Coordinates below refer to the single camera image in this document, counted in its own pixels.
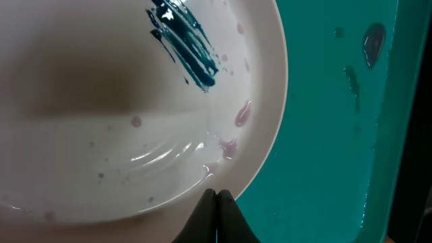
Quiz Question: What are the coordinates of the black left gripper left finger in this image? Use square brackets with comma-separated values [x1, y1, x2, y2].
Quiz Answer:
[172, 189, 217, 243]

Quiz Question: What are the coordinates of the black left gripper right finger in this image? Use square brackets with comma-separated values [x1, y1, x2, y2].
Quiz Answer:
[217, 190, 260, 243]

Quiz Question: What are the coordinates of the white plate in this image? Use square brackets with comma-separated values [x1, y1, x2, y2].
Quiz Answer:
[1, 0, 288, 223]

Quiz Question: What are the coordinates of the teal plastic tray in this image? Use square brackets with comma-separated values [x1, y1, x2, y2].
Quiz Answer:
[238, 0, 431, 242]

